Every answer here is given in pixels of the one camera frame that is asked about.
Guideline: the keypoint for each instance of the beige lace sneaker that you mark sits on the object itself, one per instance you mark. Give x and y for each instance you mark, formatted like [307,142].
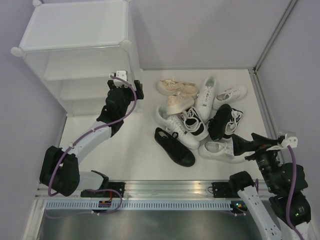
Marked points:
[171,86]
[179,102]

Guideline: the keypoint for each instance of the black white patterned sneaker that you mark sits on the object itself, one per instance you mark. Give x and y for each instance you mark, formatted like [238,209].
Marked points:
[194,123]

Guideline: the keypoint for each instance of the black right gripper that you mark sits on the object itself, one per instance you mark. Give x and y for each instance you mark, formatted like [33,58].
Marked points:
[258,151]

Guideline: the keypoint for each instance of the white sneaker front right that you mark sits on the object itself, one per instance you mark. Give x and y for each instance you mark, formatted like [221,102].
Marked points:
[220,151]

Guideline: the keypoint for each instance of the white sneaker rear right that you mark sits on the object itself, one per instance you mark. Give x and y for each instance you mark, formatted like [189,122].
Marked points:
[229,96]

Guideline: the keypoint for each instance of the black canvas sneaker front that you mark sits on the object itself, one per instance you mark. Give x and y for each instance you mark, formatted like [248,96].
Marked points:
[178,152]

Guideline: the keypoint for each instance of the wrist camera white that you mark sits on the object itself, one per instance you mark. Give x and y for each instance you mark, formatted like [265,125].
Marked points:
[290,139]
[122,74]

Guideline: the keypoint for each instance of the white sneaker rear middle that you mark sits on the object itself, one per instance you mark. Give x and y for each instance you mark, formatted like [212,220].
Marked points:
[205,98]

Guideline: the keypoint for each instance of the aluminium corner frame post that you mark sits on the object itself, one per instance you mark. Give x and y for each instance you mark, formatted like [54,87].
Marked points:
[276,32]

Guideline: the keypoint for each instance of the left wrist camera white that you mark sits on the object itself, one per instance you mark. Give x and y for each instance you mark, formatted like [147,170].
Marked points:
[122,74]

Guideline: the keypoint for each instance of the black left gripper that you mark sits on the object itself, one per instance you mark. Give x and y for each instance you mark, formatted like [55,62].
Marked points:
[138,89]

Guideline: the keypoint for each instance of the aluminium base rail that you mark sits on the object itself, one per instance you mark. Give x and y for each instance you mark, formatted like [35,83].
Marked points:
[164,190]

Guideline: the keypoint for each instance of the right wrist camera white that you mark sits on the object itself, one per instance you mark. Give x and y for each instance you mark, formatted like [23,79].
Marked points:
[290,139]

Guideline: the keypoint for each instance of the white slotted cable duct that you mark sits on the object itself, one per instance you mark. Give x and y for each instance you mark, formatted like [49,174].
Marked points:
[208,205]

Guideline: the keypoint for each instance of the beige lace sneaker lying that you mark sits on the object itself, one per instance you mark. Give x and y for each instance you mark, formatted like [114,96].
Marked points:
[171,86]

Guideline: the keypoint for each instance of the white plastic shoe cabinet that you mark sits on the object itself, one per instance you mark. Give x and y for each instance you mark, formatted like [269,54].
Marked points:
[73,47]

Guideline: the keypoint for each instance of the white sneaker near cabinet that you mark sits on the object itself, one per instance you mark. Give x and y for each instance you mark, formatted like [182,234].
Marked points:
[173,124]

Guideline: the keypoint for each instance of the black sneaker overturned right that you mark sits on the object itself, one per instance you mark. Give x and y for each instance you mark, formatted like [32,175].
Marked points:
[217,124]

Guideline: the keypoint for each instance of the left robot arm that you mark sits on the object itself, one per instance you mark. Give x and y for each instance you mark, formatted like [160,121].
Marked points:
[60,169]

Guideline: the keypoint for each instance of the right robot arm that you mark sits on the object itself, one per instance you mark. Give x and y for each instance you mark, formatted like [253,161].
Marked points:
[285,180]

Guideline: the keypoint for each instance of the black white sneaker right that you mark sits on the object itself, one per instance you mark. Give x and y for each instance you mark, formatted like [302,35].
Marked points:
[236,117]

